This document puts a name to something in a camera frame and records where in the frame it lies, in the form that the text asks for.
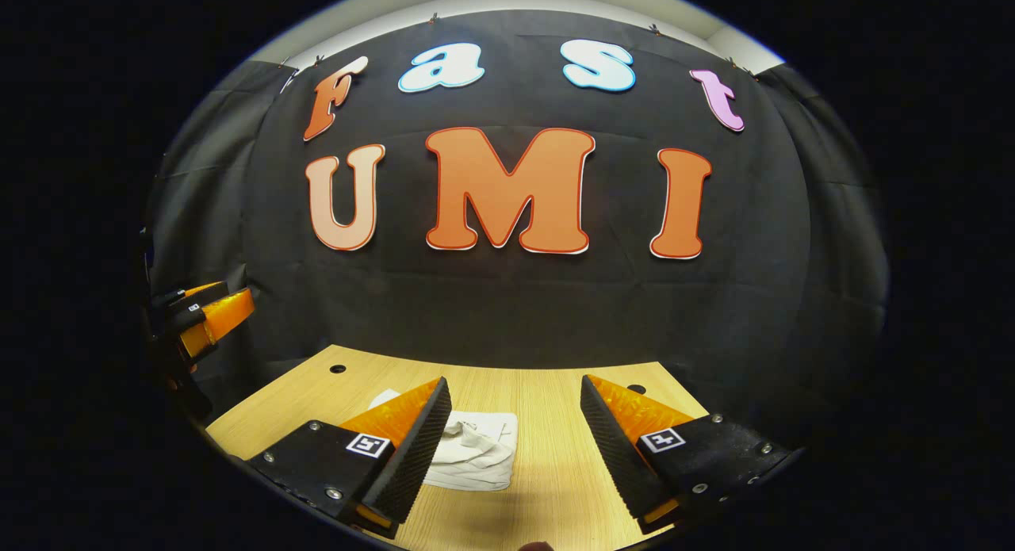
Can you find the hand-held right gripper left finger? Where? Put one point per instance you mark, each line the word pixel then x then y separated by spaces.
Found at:
pixel 408 468

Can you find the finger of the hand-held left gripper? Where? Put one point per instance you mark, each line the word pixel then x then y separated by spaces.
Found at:
pixel 222 317
pixel 194 296

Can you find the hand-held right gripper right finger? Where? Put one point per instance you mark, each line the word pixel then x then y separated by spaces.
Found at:
pixel 622 464

